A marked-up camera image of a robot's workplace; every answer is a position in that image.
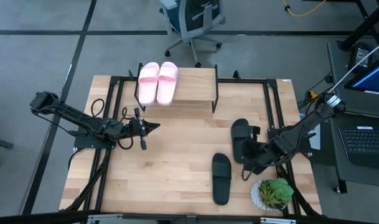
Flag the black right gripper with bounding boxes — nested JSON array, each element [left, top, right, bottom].
[[241, 125, 276, 175]]

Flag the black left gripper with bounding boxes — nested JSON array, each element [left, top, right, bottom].
[[128, 107, 161, 151]]

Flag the black rubber slide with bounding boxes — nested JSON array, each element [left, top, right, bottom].
[[230, 118, 252, 165], [211, 152, 233, 207]]

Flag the pink rubber slide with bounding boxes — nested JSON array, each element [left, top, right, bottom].
[[138, 62, 161, 106], [156, 61, 180, 106]]

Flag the potted green succulent plant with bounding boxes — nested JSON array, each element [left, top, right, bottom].
[[250, 177, 295, 212]]

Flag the pale blue box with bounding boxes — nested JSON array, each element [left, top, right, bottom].
[[299, 113, 321, 151]]

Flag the black crossbar with silver brackets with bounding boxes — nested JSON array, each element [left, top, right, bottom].
[[0, 210, 379, 224]]

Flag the dark grey equipment cart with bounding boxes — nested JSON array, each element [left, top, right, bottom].
[[327, 40, 379, 194]]

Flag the grey blue office chair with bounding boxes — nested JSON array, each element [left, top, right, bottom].
[[159, 0, 227, 68]]

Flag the black laptop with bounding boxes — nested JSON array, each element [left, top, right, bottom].
[[337, 124, 379, 171]]

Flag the monitor with blue screen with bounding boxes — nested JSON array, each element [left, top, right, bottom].
[[344, 52, 379, 96]]

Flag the thin white rod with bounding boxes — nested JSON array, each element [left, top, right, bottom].
[[328, 37, 379, 93]]

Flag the black power brick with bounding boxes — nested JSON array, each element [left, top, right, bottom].
[[349, 42, 376, 71]]

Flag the grey stand leg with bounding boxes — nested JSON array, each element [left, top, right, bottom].
[[0, 135, 14, 151]]

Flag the black desk leg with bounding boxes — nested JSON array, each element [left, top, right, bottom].
[[337, 0, 379, 52]]

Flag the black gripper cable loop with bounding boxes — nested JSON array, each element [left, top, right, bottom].
[[116, 106, 134, 151]]

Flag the black cable bundle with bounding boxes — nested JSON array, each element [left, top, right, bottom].
[[66, 149, 111, 212], [275, 161, 321, 216]]

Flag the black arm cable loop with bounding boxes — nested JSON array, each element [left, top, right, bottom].
[[90, 98, 106, 119]]

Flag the wooden shelf black metal frame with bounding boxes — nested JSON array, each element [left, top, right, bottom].
[[133, 62, 220, 114]]

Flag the black aluminium rig frame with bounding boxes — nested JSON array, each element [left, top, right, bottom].
[[64, 70, 322, 217]]

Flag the black floor cables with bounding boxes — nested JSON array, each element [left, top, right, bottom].
[[297, 72, 334, 110]]

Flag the yellow cable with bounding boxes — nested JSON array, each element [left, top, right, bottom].
[[282, 0, 327, 18]]

